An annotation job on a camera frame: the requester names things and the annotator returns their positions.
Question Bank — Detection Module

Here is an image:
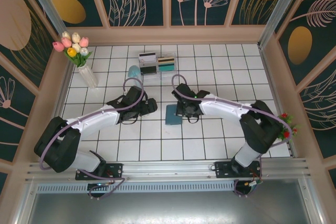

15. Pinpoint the white ribbed vase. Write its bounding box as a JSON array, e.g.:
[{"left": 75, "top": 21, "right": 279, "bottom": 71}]
[{"left": 78, "top": 64, "right": 99, "bottom": 89}]

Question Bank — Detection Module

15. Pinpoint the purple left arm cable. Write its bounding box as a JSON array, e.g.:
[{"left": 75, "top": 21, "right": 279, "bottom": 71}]
[{"left": 39, "top": 77, "right": 146, "bottom": 172}]

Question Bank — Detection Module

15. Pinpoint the grey metal panel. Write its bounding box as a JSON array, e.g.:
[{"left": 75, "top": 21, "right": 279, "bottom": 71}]
[{"left": 19, "top": 179, "right": 322, "bottom": 224}]

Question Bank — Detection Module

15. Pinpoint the teal card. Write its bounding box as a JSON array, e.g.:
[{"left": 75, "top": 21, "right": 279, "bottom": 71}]
[{"left": 158, "top": 63, "right": 177, "bottom": 73}]

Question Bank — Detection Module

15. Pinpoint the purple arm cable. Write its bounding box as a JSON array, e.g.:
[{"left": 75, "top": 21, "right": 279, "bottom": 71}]
[
  {"left": 171, "top": 74, "right": 292, "bottom": 180},
  {"left": 39, "top": 77, "right": 146, "bottom": 172}
]

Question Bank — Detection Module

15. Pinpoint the light blue mushroom toy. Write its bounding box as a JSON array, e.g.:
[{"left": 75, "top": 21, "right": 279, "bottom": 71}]
[{"left": 128, "top": 65, "right": 144, "bottom": 81}]

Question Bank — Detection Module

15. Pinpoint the blue card holder wallet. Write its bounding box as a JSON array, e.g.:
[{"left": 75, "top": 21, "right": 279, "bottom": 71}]
[{"left": 165, "top": 104, "right": 182, "bottom": 126}]

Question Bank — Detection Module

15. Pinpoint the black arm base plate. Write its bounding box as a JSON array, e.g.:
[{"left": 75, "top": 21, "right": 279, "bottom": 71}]
[
  {"left": 75, "top": 163, "right": 124, "bottom": 182},
  {"left": 214, "top": 160, "right": 263, "bottom": 180}
]

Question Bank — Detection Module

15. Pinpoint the artificial tulip bouquet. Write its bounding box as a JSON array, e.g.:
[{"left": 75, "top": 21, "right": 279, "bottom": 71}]
[{"left": 52, "top": 31, "right": 93, "bottom": 68}]

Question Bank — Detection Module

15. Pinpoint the aluminium mounting rail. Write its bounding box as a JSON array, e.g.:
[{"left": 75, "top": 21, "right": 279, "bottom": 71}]
[{"left": 25, "top": 157, "right": 312, "bottom": 183}]

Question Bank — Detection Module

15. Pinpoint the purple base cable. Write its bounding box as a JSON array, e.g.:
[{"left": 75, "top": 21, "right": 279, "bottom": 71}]
[
  {"left": 234, "top": 179, "right": 259, "bottom": 197},
  {"left": 88, "top": 177, "right": 129, "bottom": 200}
]

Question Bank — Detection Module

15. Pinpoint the clear acrylic card organizer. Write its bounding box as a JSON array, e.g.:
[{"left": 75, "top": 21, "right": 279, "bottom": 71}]
[{"left": 138, "top": 50, "right": 181, "bottom": 82}]

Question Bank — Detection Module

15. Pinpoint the small red flower plant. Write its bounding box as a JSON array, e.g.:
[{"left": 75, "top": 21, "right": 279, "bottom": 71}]
[{"left": 277, "top": 112, "right": 301, "bottom": 142}]

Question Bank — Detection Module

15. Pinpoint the aluminium frame post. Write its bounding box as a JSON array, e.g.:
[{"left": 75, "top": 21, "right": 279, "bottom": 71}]
[
  {"left": 22, "top": 0, "right": 67, "bottom": 35},
  {"left": 258, "top": 0, "right": 307, "bottom": 49}
]

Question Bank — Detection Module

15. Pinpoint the green connector board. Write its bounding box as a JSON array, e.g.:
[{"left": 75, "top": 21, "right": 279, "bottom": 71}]
[{"left": 246, "top": 179, "right": 264, "bottom": 190}]

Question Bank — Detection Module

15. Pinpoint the beige card with black stripe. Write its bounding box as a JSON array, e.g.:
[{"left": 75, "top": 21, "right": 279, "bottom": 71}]
[{"left": 157, "top": 56, "right": 176, "bottom": 65}]

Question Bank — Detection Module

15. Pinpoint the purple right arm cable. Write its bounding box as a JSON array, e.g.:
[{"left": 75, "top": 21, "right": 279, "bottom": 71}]
[{"left": 171, "top": 74, "right": 292, "bottom": 180}]

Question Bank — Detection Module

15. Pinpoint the slotted grey cable duct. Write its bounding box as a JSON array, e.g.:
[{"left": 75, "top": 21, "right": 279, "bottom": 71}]
[{"left": 36, "top": 183, "right": 236, "bottom": 194}]

